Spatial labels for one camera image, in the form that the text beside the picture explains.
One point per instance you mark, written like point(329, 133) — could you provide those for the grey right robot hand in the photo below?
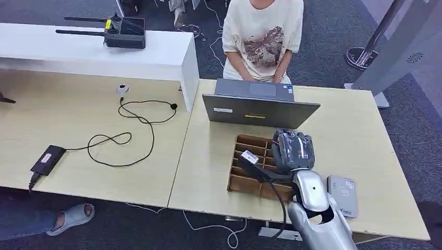
point(293, 150)

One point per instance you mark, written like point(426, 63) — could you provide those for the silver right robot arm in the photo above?
point(321, 220)

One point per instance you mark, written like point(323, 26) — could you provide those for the grey laptop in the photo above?
point(259, 112)

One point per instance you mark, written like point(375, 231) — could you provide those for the wooden compartment box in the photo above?
point(243, 184)

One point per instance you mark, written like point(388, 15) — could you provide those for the grey card reader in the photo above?
point(343, 196)

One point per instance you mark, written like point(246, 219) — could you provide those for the person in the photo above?
point(259, 24)

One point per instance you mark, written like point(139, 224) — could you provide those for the grey stand panel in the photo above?
point(397, 51)

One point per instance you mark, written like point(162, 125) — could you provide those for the person's foot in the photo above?
point(178, 15)

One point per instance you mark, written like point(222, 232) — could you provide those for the black radio box with antenna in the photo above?
point(133, 24)
point(126, 40)

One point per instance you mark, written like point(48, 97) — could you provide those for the white desk riser shelf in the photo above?
point(86, 55)

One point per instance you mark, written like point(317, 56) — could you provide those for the grey sandal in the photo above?
point(74, 218)

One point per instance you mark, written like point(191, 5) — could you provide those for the black power adapter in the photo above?
point(48, 160)

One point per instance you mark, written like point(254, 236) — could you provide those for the person's leg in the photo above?
point(24, 220)

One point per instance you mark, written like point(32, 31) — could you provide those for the black object at desk edge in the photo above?
point(5, 100)

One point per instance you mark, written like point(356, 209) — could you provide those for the white desk frame bracket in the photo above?
point(279, 234)

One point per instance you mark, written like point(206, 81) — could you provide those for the chrome stanchion post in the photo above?
point(366, 51)

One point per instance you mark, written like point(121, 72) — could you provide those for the small white round camera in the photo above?
point(122, 88)

